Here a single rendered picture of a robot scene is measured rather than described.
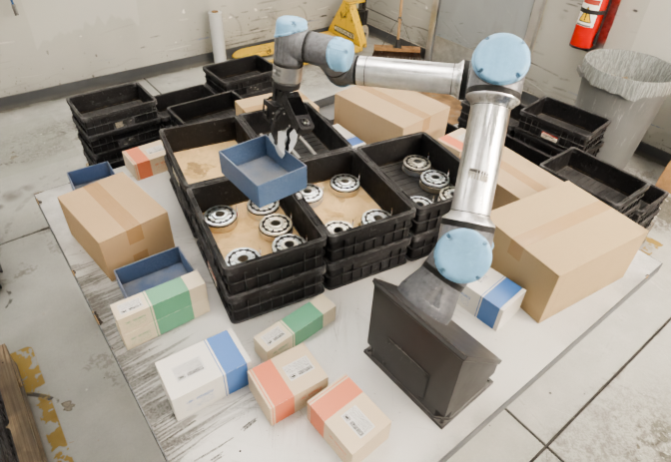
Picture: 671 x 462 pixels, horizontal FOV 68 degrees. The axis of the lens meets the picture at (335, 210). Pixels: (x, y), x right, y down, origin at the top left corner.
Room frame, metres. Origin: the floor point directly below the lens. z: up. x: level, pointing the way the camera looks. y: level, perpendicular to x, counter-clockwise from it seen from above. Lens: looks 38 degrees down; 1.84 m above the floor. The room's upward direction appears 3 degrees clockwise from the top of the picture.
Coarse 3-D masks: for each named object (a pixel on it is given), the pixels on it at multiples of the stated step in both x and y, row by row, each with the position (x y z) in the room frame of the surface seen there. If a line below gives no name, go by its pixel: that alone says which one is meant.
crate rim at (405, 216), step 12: (324, 156) 1.46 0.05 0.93; (360, 156) 1.47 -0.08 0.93; (372, 168) 1.40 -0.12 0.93; (384, 180) 1.33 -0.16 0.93; (396, 192) 1.27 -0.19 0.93; (408, 204) 1.21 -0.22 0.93; (396, 216) 1.15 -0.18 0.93; (408, 216) 1.16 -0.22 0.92; (324, 228) 1.08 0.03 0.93; (360, 228) 1.08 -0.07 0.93; (372, 228) 1.10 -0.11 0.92; (336, 240) 1.04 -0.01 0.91
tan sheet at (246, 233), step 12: (240, 204) 1.30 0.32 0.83; (240, 216) 1.23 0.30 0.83; (240, 228) 1.17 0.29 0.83; (252, 228) 1.18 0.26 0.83; (216, 240) 1.11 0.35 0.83; (228, 240) 1.11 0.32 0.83; (240, 240) 1.11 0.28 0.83; (252, 240) 1.12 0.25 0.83; (264, 240) 1.12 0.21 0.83; (228, 252) 1.06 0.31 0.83; (264, 252) 1.07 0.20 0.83
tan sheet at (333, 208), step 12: (324, 192) 1.38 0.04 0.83; (360, 192) 1.39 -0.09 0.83; (324, 204) 1.32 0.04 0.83; (336, 204) 1.32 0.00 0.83; (348, 204) 1.32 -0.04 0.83; (360, 204) 1.33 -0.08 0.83; (372, 204) 1.33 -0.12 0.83; (324, 216) 1.25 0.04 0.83; (336, 216) 1.26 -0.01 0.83; (348, 216) 1.26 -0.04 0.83; (360, 216) 1.26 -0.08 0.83
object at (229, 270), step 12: (228, 180) 1.29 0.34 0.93; (192, 192) 1.22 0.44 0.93; (192, 204) 1.16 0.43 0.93; (300, 204) 1.18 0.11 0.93; (312, 216) 1.13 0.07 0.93; (204, 228) 1.05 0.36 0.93; (312, 240) 1.02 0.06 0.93; (324, 240) 1.02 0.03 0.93; (216, 252) 0.95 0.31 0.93; (276, 252) 0.96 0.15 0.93; (288, 252) 0.97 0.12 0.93; (300, 252) 0.99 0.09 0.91; (240, 264) 0.91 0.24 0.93; (252, 264) 0.92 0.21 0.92; (264, 264) 0.94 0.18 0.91
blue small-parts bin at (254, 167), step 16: (240, 144) 1.17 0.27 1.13; (256, 144) 1.21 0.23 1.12; (272, 144) 1.20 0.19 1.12; (224, 160) 1.11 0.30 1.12; (240, 160) 1.17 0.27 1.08; (256, 160) 1.20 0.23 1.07; (272, 160) 1.20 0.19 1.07; (288, 160) 1.14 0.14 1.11; (240, 176) 1.05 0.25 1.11; (256, 176) 1.12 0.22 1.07; (272, 176) 1.12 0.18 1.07; (288, 176) 1.04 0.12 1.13; (304, 176) 1.07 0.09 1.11; (256, 192) 0.99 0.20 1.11; (272, 192) 1.01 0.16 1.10; (288, 192) 1.04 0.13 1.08
